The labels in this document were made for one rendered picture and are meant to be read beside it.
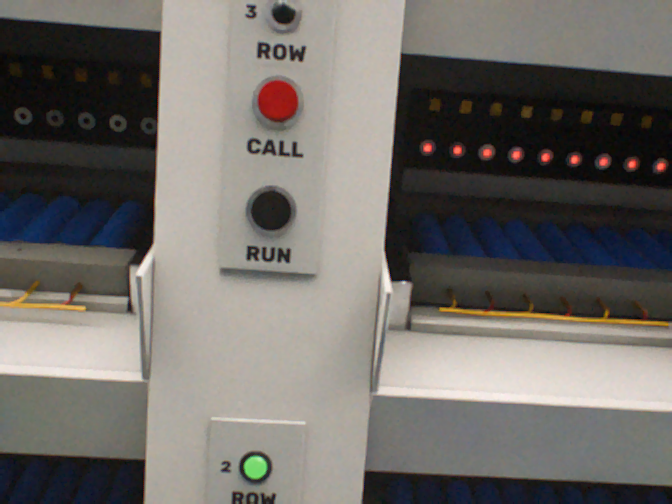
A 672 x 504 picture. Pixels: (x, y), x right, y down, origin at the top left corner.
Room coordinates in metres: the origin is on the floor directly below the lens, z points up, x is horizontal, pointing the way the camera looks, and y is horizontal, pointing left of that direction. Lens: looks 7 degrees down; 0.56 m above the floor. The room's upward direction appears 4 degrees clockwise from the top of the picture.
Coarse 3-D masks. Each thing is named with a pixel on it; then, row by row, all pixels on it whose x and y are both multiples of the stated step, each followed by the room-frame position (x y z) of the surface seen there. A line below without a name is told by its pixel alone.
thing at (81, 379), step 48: (0, 144) 0.41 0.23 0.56; (48, 144) 0.41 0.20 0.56; (96, 144) 0.41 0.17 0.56; (144, 240) 0.31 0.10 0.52; (144, 288) 0.23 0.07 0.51; (0, 336) 0.27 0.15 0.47; (48, 336) 0.27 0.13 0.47; (96, 336) 0.27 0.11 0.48; (144, 336) 0.24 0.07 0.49; (0, 384) 0.24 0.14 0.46; (48, 384) 0.25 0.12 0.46; (96, 384) 0.25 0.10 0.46; (144, 384) 0.25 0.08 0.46; (0, 432) 0.25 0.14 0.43; (48, 432) 0.25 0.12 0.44; (96, 432) 0.25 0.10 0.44; (144, 432) 0.25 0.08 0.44
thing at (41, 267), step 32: (0, 256) 0.29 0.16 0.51; (32, 256) 0.29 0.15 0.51; (64, 256) 0.29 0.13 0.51; (96, 256) 0.30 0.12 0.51; (128, 256) 0.30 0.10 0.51; (0, 288) 0.29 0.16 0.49; (32, 288) 0.28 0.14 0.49; (64, 288) 0.29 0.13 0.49; (96, 288) 0.29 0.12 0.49; (128, 288) 0.29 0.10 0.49
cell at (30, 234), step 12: (48, 204) 0.36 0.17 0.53; (60, 204) 0.36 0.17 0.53; (72, 204) 0.37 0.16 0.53; (36, 216) 0.34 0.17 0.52; (48, 216) 0.35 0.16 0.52; (60, 216) 0.35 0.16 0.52; (72, 216) 0.36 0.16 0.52; (24, 228) 0.33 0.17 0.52; (36, 228) 0.33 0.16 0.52; (48, 228) 0.34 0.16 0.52; (60, 228) 0.35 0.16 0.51; (12, 240) 0.32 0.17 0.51; (24, 240) 0.32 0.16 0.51; (36, 240) 0.32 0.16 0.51; (48, 240) 0.33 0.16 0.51
